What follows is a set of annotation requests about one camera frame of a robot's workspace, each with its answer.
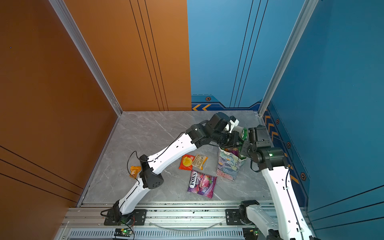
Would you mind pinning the green white snack packet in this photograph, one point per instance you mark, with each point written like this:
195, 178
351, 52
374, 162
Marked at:
244, 134

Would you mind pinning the aluminium corner post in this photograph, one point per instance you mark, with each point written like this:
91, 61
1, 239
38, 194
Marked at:
295, 36
76, 36

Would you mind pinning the black mounting plate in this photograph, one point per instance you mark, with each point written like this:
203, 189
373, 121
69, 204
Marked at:
136, 218
232, 216

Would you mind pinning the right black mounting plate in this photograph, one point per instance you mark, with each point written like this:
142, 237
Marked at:
232, 216

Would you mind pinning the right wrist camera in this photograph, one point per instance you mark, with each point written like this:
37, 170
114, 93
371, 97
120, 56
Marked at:
258, 134

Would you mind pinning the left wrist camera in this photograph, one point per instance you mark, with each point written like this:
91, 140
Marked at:
232, 123

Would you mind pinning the floral paper gift bag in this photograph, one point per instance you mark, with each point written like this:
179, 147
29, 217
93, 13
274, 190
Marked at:
229, 163

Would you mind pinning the left aluminium corner post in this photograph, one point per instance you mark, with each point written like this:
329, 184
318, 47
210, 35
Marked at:
76, 36

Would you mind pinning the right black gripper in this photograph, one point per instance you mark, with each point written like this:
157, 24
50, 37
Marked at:
243, 148

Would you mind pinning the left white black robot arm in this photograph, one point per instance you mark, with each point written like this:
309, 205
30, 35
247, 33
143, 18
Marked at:
150, 177

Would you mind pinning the right aluminium corner post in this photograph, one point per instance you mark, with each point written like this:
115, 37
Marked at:
295, 36

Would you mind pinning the purple Fox's candy bag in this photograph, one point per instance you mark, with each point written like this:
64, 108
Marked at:
202, 184

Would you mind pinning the red yellow snack packet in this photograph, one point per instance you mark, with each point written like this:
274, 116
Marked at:
186, 162

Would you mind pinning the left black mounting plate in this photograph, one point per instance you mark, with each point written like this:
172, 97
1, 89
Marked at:
136, 218

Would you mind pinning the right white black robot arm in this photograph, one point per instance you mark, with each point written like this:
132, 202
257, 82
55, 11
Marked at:
273, 165

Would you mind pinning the tan cracker packet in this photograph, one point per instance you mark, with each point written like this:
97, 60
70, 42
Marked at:
199, 161

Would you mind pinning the small orange candy packet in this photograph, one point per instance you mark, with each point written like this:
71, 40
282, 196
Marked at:
134, 171

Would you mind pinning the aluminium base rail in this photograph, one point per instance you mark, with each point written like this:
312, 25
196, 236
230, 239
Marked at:
164, 221

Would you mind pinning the right circuit board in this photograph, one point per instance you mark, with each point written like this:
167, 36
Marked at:
253, 234

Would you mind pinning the left green circuit board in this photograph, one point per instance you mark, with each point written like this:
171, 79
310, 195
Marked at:
124, 234

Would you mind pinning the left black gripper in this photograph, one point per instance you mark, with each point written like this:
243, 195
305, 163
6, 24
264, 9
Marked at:
235, 136

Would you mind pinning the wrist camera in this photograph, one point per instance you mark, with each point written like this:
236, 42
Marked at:
258, 134
232, 123

